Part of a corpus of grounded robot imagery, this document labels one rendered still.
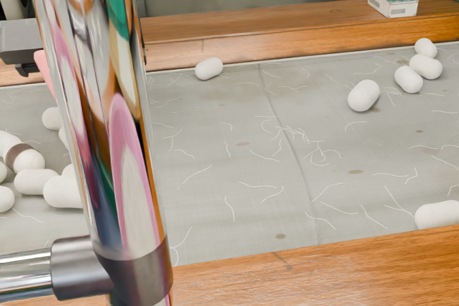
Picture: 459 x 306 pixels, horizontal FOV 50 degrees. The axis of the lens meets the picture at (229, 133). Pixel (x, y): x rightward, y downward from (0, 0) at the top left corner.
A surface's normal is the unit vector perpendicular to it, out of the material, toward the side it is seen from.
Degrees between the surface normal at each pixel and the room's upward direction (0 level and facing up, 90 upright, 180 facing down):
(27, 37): 40
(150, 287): 90
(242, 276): 0
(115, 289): 90
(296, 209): 0
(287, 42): 45
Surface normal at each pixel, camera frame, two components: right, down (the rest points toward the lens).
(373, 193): -0.04, -0.85
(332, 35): 0.09, -0.24
